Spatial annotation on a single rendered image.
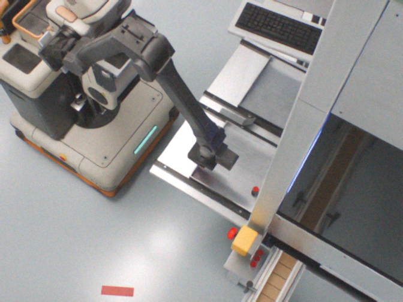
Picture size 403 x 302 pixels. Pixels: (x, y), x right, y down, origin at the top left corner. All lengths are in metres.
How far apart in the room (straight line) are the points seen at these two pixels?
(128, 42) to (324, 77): 0.61
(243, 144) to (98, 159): 0.90
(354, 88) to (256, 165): 1.06
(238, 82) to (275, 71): 0.16
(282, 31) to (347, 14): 1.52
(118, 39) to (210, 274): 1.60
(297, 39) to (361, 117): 1.37
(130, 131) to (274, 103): 0.88
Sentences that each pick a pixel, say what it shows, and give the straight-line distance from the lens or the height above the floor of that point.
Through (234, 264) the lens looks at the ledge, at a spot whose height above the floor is 0.88.
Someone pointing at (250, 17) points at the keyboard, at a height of 0.83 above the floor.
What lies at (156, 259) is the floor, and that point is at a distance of 2.65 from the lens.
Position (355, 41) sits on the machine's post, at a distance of 0.76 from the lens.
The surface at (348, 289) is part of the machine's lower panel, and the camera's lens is 1.81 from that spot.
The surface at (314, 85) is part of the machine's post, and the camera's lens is 0.88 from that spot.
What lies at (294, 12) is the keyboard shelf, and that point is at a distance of 2.36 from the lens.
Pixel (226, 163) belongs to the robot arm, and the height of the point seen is 1.10.
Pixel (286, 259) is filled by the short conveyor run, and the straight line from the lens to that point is 1.73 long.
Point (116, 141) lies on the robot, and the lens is 2.57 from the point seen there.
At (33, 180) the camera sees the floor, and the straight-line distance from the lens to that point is 2.89.
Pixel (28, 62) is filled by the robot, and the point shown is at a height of 0.81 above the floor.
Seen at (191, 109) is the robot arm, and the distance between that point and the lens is 1.44.
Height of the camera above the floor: 2.59
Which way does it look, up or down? 66 degrees down
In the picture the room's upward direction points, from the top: 4 degrees clockwise
